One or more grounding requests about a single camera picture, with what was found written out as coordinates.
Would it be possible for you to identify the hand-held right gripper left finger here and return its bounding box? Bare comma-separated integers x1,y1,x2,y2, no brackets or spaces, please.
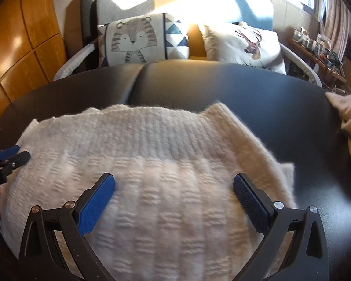
18,173,116,281

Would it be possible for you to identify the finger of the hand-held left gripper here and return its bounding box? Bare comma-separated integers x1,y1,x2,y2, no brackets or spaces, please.
0,145,21,164
1,151,31,172

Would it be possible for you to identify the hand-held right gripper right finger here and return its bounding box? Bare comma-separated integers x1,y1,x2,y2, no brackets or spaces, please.
233,173,330,281

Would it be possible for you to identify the white knit sweater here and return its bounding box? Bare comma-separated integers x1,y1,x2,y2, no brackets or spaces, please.
0,102,299,281

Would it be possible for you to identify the wooden wardrobe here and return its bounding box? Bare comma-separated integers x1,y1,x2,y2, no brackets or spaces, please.
0,0,68,123

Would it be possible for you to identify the deer print pillow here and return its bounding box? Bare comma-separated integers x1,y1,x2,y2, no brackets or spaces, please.
199,21,287,75

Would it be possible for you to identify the wooden side table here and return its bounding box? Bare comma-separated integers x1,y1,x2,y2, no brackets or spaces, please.
287,37,348,85

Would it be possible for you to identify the tiger print pillow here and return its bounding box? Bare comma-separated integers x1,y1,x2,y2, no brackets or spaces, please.
97,13,190,66

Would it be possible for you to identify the group of small jars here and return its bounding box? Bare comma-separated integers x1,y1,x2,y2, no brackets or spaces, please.
292,28,313,47

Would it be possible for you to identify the grey yellow blue sofa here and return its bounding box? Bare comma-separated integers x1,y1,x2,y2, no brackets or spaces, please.
53,0,322,87

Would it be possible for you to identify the floral curtain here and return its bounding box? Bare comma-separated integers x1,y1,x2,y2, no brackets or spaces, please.
319,0,351,59

